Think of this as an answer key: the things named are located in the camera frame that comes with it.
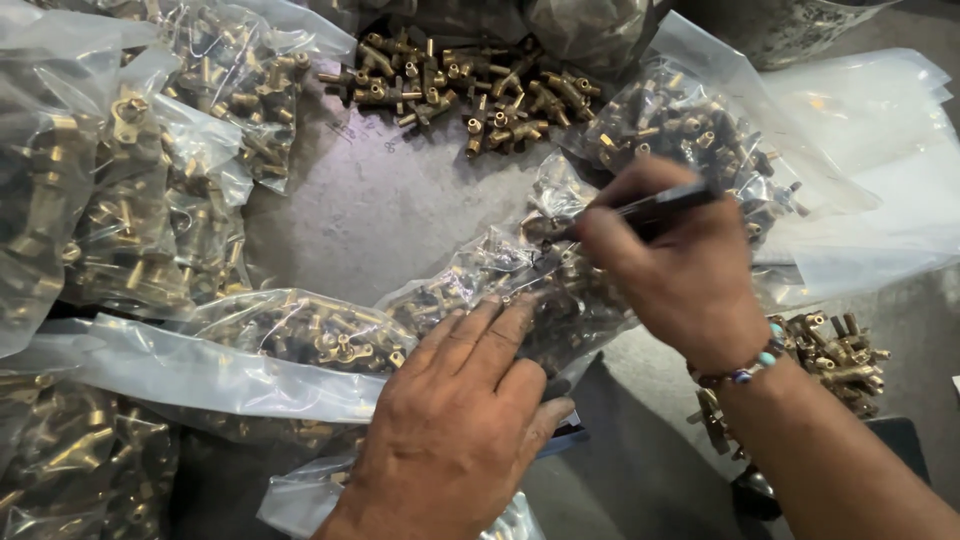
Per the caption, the stack of empty clear bags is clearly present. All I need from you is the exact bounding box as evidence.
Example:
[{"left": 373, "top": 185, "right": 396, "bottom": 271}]
[{"left": 750, "top": 47, "right": 960, "bottom": 310}]

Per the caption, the person's right hand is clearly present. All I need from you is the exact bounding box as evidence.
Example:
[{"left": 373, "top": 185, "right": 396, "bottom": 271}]
[{"left": 575, "top": 157, "right": 775, "bottom": 374}]

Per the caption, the pile of loose brass fittings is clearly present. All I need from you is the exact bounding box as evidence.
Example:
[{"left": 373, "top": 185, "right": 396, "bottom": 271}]
[
  {"left": 686, "top": 311, "right": 894, "bottom": 460},
  {"left": 317, "top": 28, "right": 603, "bottom": 160}
]

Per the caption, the blue flat card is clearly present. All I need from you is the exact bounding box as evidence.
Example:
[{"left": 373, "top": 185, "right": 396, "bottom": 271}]
[{"left": 536, "top": 408, "right": 591, "bottom": 460}]

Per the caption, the black marker pen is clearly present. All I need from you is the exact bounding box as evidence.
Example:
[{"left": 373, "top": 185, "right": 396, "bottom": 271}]
[{"left": 540, "top": 182, "right": 723, "bottom": 246}]

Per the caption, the beaded bracelet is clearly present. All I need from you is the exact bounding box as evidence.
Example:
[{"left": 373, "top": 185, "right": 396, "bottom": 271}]
[{"left": 686, "top": 322, "right": 789, "bottom": 391}]

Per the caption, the clear plastic bag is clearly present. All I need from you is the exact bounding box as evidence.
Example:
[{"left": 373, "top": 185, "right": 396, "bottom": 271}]
[
  {"left": 71, "top": 288, "right": 421, "bottom": 451},
  {"left": 521, "top": 0, "right": 663, "bottom": 76},
  {"left": 255, "top": 448, "right": 549, "bottom": 540},
  {"left": 570, "top": 11, "right": 882, "bottom": 252},
  {"left": 375, "top": 153, "right": 640, "bottom": 384}
]

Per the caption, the mottled metal bucket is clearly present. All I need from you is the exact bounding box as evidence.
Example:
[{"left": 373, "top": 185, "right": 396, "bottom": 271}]
[{"left": 669, "top": 0, "right": 903, "bottom": 73}]

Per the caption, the dark round object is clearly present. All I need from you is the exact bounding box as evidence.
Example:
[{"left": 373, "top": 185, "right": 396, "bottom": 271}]
[{"left": 731, "top": 461, "right": 785, "bottom": 523}]

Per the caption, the heap of filled clear bags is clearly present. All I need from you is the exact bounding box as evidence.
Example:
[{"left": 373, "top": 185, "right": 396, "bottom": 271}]
[{"left": 0, "top": 0, "right": 358, "bottom": 540}]

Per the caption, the person's left hand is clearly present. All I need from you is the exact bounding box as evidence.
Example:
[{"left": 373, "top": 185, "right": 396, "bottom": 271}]
[{"left": 330, "top": 292, "right": 576, "bottom": 530}]

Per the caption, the black flat object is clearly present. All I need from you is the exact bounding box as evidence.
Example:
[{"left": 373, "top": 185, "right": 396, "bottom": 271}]
[{"left": 862, "top": 416, "right": 933, "bottom": 487}]

